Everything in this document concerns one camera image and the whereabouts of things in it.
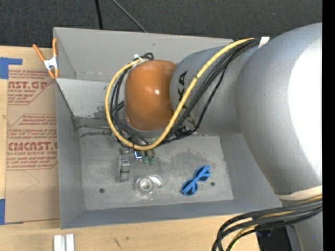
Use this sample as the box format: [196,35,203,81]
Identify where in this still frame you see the blue sunglasses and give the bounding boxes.
[180,165,211,197]

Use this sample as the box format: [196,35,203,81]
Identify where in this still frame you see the grey metal bin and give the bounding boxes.
[53,27,284,230]

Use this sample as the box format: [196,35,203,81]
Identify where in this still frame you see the black cylinder on white bracket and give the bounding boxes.
[173,124,196,140]

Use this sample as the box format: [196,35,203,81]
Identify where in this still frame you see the brown cardboard board red print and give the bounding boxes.
[0,45,61,226]

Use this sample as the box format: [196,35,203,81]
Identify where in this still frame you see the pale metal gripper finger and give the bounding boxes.
[116,156,124,183]
[122,155,131,182]

